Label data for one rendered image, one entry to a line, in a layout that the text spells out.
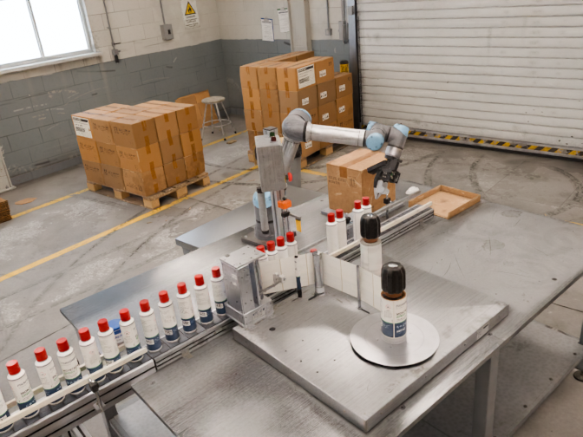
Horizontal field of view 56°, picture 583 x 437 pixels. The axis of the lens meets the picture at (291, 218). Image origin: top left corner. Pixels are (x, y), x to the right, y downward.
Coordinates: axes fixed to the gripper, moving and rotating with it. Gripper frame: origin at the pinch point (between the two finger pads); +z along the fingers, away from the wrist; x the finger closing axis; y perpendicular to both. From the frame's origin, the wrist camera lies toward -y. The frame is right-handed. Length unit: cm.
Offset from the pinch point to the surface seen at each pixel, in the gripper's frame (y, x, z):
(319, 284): 22, -44, 41
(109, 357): 5, -115, 80
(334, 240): 3.5, -22.5, 24.9
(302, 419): 63, -78, 74
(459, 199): 3, 68, -13
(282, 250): 4, -52, 33
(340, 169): -33.2, 6.1, -8.3
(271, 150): 1, -71, -4
